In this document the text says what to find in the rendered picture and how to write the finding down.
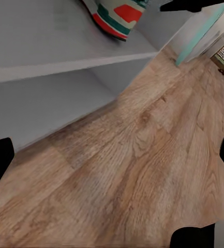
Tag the standing mirror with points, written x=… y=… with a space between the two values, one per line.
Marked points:
x=205 y=28

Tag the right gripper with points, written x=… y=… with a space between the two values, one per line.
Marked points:
x=191 y=5

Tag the gym shoe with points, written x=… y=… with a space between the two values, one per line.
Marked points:
x=116 y=18

